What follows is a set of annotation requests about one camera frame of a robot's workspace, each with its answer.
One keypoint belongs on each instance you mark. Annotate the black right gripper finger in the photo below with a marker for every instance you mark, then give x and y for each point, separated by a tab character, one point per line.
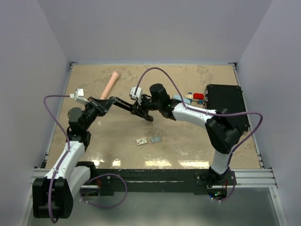
143	115
136	108

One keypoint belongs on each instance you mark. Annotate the grey staple box sleeve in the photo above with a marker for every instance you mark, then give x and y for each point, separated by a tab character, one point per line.
141	141

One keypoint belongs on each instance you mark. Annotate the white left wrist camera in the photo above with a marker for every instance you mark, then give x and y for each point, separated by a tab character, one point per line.
78	97

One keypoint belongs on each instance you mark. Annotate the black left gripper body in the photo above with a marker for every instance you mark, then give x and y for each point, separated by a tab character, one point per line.
91	113

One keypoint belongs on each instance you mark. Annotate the staple tray with staples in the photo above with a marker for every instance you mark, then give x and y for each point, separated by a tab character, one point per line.
155	139

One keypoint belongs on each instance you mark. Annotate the black stapler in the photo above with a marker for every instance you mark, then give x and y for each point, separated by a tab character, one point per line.
126	106

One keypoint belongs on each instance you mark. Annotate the aluminium frame rail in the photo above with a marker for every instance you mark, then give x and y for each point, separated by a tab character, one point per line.
255	178

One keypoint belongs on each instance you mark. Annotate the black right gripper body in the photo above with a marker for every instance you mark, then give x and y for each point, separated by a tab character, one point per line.
150	104

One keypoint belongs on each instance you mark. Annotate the pink toy microphone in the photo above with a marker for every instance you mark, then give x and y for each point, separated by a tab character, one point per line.
111	82

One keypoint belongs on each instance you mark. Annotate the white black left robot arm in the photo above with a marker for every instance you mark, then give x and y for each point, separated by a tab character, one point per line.
52	195

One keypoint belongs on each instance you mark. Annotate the black hard case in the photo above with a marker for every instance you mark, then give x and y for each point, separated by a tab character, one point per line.
227	99

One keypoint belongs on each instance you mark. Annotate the light blue small stapler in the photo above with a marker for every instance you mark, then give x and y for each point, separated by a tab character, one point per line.
177	97

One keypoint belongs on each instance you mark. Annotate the red toy block car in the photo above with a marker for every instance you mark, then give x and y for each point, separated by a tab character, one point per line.
195	97

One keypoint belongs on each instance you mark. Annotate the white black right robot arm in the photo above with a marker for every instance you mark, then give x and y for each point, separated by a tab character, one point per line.
222	132

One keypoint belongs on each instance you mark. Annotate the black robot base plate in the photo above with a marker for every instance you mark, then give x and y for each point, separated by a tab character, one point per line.
109	181

